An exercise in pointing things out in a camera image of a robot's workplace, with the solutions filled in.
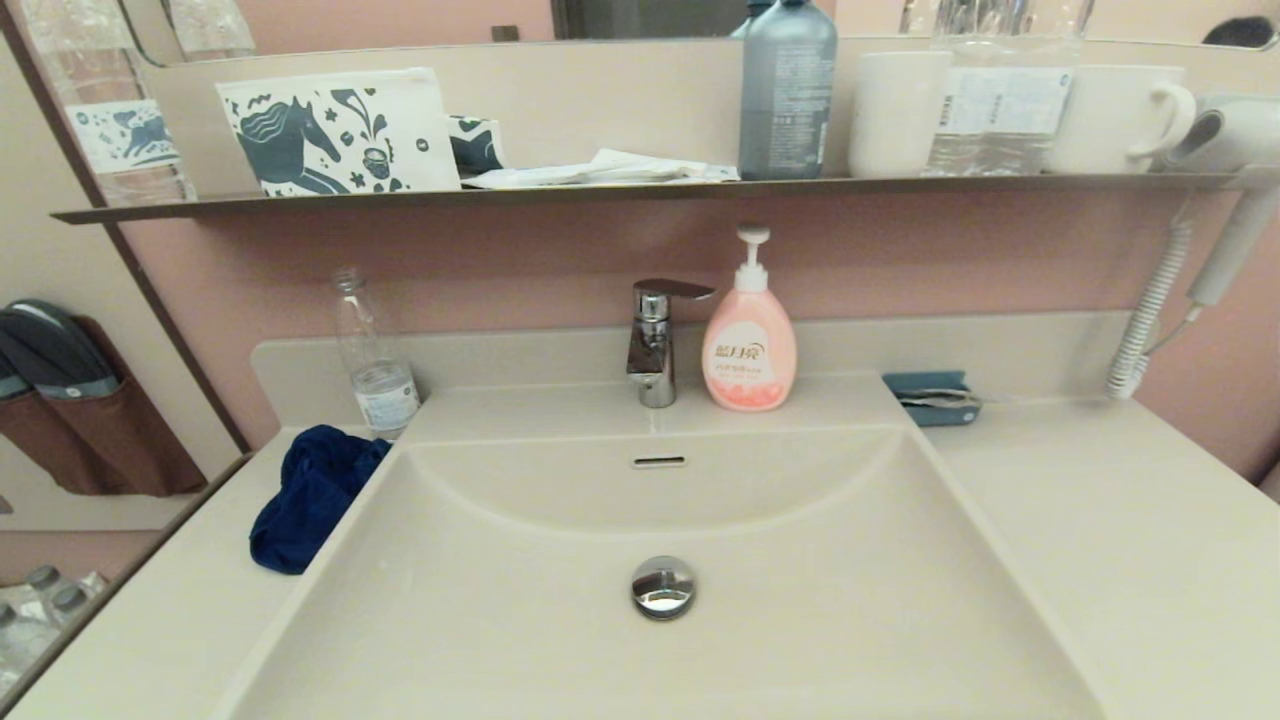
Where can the shrink-wrapped water bottle pack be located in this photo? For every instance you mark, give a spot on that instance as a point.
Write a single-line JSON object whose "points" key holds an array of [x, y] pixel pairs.
{"points": [[35, 610]]}

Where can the dark metal wall shelf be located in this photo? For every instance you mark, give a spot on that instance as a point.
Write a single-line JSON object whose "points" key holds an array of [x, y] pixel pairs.
{"points": [[600, 190]]}

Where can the chrome drain stopper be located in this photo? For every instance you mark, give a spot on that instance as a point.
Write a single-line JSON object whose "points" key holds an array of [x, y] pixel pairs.
{"points": [[662, 587]]}

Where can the pink soap pump bottle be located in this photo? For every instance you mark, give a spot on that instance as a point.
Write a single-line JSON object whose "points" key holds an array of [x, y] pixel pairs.
{"points": [[748, 350]]}

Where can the blue terry cloth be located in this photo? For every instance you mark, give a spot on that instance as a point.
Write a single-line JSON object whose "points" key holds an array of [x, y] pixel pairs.
{"points": [[310, 500]]}

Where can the chrome sink faucet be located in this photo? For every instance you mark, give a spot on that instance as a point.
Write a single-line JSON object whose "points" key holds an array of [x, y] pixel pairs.
{"points": [[655, 350]]}

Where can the white hair dryer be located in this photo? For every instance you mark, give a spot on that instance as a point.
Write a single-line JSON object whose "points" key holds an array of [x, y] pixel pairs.
{"points": [[1235, 140]]}

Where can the small blue print pouch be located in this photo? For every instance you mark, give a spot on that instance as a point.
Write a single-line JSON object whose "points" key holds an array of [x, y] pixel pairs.
{"points": [[475, 145]]}

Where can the white paper packets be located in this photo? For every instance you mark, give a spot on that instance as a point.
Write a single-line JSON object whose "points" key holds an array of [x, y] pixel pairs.
{"points": [[610, 168]]}

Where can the small clear water bottle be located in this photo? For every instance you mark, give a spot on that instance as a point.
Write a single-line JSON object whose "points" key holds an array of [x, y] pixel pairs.
{"points": [[380, 385]]}

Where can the large horse print pouch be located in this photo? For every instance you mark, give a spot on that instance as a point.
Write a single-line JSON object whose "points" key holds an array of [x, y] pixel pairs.
{"points": [[340, 130]]}

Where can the wall mirror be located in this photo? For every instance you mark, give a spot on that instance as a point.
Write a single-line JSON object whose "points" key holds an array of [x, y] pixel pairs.
{"points": [[400, 20]]}

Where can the grey toiletry bottle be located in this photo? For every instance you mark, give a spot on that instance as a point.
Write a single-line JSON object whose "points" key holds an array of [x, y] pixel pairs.
{"points": [[785, 100]]}

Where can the teal blue box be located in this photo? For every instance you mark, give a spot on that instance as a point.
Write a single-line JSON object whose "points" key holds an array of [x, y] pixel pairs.
{"points": [[925, 385]]}

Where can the beige moulded sink basin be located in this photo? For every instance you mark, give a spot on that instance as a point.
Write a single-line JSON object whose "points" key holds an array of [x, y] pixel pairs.
{"points": [[800, 600]]}

